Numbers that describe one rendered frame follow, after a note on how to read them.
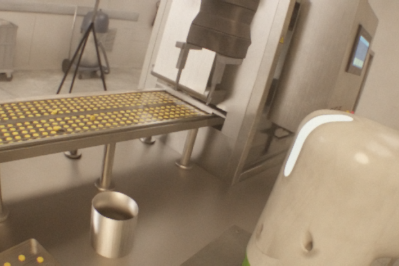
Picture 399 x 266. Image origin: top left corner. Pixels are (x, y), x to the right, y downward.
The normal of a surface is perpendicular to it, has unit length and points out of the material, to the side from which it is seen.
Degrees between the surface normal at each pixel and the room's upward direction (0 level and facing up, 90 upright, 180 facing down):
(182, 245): 0
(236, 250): 0
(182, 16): 90
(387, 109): 90
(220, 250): 0
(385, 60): 90
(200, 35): 90
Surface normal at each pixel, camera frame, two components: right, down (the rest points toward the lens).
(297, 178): -0.91, -0.14
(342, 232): -0.29, 0.26
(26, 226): 0.26, -0.90
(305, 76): -0.62, 0.11
